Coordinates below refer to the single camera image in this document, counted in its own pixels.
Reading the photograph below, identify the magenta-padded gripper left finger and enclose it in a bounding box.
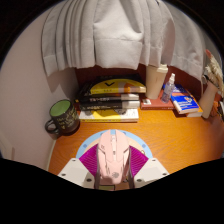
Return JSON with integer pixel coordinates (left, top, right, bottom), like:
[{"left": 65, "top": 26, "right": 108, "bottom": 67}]
[{"left": 57, "top": 146, "right": 101, "bottom": 190}]

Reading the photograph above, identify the beige tumbler with lid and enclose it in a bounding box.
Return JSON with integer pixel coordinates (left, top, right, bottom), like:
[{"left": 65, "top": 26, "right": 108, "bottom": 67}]
[{"left": 145, "top": 63, "right": 169, "bottom": 100}]

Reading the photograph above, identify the clear spray bottle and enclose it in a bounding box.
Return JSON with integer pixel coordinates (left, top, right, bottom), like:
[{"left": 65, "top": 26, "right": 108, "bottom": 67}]
[{"left": 160, "top": 73, "right": 177, "bottom": 104}]

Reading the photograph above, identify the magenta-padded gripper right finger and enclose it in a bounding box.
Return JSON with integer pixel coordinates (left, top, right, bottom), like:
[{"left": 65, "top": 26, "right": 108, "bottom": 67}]
[{"left": 128, "top": 146, "right": 170, "bottom": 189}]

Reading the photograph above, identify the white ceramic vase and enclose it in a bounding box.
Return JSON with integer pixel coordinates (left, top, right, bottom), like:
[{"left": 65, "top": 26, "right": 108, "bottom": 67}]
[{"left": 198, "top": 79, "right": 219, "bottom": 119}]

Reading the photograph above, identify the yellow and black cover book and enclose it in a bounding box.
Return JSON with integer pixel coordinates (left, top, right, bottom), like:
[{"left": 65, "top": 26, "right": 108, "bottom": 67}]
[{"left": 87, "top": 74, "right": 147, "bottom": 96}]

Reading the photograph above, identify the round cartoon-print mouse pad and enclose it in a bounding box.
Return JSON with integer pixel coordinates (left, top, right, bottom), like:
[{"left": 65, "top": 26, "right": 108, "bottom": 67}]
[{"left": 75, "top": 129, "right": 154, "bottom": 160}]

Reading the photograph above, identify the red-brown book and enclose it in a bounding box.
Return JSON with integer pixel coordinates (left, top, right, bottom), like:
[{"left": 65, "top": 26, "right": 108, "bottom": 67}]
[{"left": 139, "top": 94, "right": 175, "bottom": 111}]

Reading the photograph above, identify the yellow and white book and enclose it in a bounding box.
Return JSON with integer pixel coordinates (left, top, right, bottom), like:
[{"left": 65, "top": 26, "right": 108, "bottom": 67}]
[{"left": 78, "top": 108, "right": 140, "bottom": 123}]

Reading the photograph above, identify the blue book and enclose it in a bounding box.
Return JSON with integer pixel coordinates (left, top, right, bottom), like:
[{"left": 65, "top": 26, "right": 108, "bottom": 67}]
[{"left": 163, "top": 83, "right": 201, "bottom": 115}]

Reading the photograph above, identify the pink computer mouse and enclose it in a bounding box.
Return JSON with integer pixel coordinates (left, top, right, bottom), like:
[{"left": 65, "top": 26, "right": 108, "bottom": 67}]
[{"left": 95, "top": 129, "right": 132, "bottom": 186}]

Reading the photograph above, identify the dark mug with green inside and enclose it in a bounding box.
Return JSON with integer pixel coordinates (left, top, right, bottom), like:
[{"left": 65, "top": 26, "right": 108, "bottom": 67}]
[{"left": 44, "top": 99, "right": 81, "bottom": 136}]

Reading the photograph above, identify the orange book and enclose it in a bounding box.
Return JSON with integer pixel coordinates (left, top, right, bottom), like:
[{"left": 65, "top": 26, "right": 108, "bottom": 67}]
[{"left": 184, "top": 99, "right": 204, "bottom": 118}]

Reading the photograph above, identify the grey curtain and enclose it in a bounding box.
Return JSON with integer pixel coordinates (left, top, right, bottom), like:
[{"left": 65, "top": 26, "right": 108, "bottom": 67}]
[{"left": 41, "top": 0, "right": 214, "bottom": 81}]

